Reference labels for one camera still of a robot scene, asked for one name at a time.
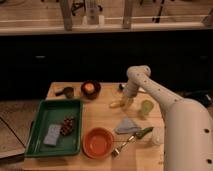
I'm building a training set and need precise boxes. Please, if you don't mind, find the wooden table post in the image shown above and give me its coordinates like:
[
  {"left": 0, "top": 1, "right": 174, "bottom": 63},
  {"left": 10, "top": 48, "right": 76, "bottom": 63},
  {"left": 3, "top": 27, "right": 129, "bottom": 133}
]
[
  {"left": 59, "top": 0, "right": 73, "bottom": 31},
  {"left": 122, "top": 0, "right": 133, "bottom": 29}
]

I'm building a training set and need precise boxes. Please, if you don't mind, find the white lidded cup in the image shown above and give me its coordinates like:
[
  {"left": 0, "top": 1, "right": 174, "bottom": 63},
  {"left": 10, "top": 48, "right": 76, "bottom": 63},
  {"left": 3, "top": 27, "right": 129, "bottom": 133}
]
[{"left": 150, "top": 127, "right": 164, "bottom": 146}]

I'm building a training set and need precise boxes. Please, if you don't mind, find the green plastic cup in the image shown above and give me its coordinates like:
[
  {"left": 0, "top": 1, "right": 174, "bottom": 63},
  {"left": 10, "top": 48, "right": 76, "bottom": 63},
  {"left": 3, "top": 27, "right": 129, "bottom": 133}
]
[{"left": 139, "top": 100, "right": 154, "bottom": 117}]

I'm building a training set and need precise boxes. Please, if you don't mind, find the brown pine cone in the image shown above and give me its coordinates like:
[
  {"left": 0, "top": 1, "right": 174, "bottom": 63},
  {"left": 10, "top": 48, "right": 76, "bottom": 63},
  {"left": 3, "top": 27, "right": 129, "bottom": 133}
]
[{"left": 60, "top": 117, "right": 75, "bottom": 136}]

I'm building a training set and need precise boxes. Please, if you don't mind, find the blue sponge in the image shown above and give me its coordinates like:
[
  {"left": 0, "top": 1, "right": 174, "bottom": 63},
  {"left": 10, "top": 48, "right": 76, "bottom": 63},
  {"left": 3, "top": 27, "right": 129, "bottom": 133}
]
[{"left": 43, "top": 124, "right": 61, "bottom": 146}]

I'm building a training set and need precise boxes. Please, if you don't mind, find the red bowl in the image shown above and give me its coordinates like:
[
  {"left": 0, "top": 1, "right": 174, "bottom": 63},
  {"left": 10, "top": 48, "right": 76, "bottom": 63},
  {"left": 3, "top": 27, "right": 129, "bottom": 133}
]
[{"left": 82, "top": 127, "right": 114, "bottom": 159}]

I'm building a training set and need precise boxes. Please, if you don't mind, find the yellow banana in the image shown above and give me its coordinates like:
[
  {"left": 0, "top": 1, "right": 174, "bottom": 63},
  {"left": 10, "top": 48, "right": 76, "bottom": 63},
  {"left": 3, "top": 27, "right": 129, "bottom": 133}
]
[{"left": 109, "top": 100, "right": 123, "bottom": 108}]

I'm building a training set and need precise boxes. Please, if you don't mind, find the wooden table post right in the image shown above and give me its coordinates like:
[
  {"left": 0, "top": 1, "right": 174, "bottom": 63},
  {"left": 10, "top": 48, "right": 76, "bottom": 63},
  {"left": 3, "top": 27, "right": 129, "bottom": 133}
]
[{"left": 122, "top": 0, "right": 133, "bottom": 29}]

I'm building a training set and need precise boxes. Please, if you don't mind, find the green plastic tray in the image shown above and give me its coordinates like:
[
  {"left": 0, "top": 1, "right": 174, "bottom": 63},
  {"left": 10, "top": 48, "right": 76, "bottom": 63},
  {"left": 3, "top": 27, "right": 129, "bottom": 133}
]
[{"left": 25, "top": 99, "right": 83, "bottom": 158}]

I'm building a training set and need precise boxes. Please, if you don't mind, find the wooden table post left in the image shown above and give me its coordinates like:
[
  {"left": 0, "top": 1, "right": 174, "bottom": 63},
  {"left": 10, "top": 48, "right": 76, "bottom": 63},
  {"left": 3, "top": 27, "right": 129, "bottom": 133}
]
[{"left": 59, "top": 0, "right": 73, "bottom": 31}]

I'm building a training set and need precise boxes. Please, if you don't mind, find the orange fruit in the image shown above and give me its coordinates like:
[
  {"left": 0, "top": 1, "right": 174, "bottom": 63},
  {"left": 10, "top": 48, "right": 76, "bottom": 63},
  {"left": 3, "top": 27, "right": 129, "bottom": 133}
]
[{"left": 84, "top": 83, "right": 95, "bottom": 93}]

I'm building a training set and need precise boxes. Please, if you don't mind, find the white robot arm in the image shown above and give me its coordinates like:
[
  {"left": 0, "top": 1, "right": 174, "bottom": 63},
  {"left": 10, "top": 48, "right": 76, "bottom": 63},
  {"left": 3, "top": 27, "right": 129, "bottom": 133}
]
[{"left": 123, "top": 65, "right": 213, "bottom": 171}]

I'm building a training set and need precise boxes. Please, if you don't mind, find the dark maroon bowl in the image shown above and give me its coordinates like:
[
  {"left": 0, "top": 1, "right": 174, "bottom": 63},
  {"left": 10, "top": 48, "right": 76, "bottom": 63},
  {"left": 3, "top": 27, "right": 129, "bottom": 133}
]
[{"left": 81, "top": 80, "right": 101, "bottom": 100}]

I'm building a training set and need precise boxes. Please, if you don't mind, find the grey blue cloth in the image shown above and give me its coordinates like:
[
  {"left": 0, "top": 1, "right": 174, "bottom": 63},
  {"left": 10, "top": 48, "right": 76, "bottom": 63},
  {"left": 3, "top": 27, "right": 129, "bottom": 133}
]
[{"left": 114, "top": 117, "right": 141, "bottom": 134}]

